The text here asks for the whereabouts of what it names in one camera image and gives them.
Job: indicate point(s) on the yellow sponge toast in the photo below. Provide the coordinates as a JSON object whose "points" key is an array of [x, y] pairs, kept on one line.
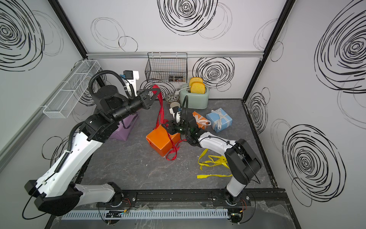
{"points": [[195, 80], [198, 88]]}

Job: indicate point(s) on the orange box red ribbon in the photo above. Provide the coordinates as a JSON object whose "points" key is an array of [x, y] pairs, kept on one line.
{"points": [[160, 140]]}

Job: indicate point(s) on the patterned ceramic bowl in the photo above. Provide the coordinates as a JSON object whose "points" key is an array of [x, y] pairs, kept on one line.
{"points": [[170, 98]]}

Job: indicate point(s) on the small jar with beige lid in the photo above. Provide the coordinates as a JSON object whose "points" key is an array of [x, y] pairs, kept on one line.
{"points": [[175, 105]]}

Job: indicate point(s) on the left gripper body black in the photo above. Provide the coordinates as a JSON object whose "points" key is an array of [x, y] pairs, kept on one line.
{"points": [[132, 107]]}

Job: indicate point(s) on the mint green toaster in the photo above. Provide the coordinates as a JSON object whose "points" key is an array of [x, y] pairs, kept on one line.
{"points": [[196, 101]]}

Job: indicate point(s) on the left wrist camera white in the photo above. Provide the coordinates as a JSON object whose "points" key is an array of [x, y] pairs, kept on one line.
{"points": [[130, 78]]}

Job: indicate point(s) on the white mesh wall shelf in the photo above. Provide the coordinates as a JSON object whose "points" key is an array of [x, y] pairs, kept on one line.
{"points": [[72, 89]]}

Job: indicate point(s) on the black wire basket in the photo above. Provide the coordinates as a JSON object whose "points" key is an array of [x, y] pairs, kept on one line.
{"points": [[161, 65]]}

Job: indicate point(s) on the yellow ribbon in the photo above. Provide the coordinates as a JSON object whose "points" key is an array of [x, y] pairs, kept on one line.
{"points": [[213, 161]]}

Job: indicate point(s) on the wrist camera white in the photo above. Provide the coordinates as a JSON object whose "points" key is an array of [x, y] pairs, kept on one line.
{"points": [[130, 78], [176, 113]]}

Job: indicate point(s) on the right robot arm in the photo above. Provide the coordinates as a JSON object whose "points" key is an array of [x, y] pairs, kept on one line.
{"points": [[240, 158]]}

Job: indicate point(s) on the rear yellow sponge toast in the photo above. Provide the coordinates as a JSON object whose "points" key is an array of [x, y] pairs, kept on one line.
{"points": [[195, 80]]}

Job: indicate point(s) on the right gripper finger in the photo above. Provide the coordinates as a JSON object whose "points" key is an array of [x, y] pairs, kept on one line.
{"points": [[185, 105], [169, 128]]}

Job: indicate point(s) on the white ribbon on orange box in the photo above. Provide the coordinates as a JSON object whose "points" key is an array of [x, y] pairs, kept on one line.
{"points": [[202, 122]]}

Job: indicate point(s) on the spice jars in basket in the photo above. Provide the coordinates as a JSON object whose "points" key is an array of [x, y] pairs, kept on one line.
{"points": [[176, 78]]}

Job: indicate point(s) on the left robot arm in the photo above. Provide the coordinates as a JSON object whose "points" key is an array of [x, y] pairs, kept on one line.
{"points": [[55, 193]]}

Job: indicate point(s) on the grey slotted cable duct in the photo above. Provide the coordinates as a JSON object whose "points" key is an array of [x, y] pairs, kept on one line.
{"points": [[146, 214]]}

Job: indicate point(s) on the white ribbon on blue box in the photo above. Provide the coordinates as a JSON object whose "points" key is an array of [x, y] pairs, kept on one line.
{"points": [[221, 120]]}

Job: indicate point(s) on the front yellow sponge toast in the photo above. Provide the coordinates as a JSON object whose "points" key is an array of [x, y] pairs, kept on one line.
{"points": [[198, 88]]}

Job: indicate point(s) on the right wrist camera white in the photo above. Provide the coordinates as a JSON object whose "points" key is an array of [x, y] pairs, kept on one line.
{"points": [[176, 113]]}

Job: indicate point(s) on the blue gift box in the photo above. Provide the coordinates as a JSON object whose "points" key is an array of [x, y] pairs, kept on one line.
{"points": [[209, 116]]}

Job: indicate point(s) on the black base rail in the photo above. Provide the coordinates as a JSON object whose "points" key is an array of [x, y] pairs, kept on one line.
{"points": [[213, 197]]}

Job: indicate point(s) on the purple gift box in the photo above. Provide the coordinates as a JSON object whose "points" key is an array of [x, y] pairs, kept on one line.
{"points": [[124, 128]]}

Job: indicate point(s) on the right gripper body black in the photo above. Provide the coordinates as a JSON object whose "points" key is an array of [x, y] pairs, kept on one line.
{"points": [[180, 129]]}

